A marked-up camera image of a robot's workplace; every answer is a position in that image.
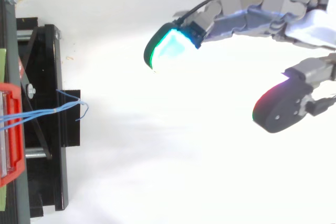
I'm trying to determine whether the blue cable bundle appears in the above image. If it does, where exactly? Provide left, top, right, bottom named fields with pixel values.
left=0, top=89, right=89, bottom=132

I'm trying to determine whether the red bin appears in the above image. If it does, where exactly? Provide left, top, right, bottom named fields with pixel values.
left=0, top=82, right=26, bottom=188

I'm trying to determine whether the black stand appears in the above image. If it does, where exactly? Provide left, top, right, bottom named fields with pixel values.
left=0, top=0, right=81, bottom=224

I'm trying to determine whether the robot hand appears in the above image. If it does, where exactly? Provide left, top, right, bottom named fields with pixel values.
left=143, top=0, right=336, bottom=134

